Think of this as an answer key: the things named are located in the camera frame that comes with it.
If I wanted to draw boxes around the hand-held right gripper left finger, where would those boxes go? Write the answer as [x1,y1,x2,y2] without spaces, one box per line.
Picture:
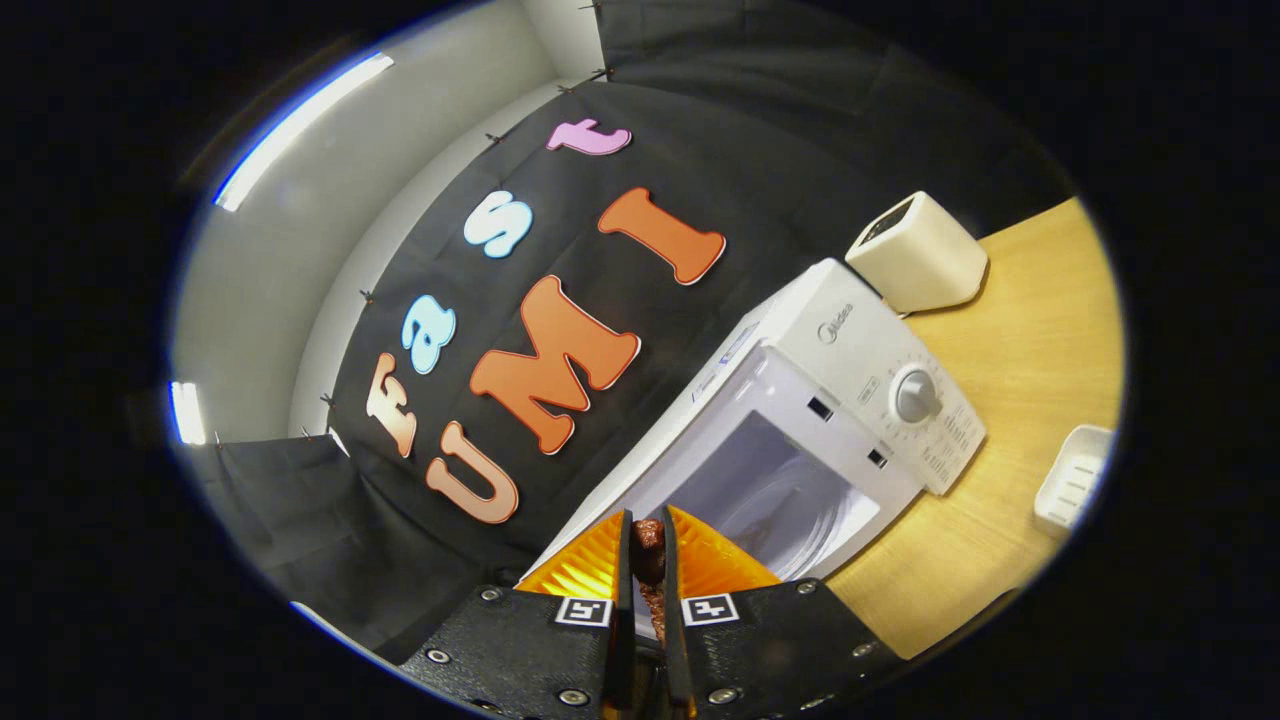
[398,508,637,720]

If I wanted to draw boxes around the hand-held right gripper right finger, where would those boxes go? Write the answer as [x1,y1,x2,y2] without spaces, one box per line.
[658,504,883,720]

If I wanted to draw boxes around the brown roasted meat piece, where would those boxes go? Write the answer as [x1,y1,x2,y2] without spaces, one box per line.
[630,518,669,641]

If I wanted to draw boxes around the white microwave oven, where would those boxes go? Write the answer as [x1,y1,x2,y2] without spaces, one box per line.
[520,257,989,641]

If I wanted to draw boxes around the glass turntable plate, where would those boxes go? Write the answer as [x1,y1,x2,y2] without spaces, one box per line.
[720,470,851,581]

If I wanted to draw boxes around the white rectangular plastic tray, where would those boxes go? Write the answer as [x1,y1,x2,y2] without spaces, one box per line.
[1033,425,1116,541]

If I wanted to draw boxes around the cream toaster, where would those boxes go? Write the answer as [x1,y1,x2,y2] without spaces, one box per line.
[845,190,991,316]

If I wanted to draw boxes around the white ceiling light tube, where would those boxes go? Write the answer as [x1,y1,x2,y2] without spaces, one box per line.
[170,380,206,446]

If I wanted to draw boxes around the white ceiling light panel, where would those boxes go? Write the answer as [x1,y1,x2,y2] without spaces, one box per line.
[213,52,396,213]

